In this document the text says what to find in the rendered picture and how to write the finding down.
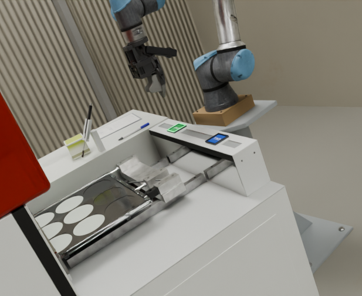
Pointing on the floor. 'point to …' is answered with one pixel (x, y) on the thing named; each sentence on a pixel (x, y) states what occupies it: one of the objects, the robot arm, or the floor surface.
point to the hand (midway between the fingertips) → (163, 93)
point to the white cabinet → (244, 259)
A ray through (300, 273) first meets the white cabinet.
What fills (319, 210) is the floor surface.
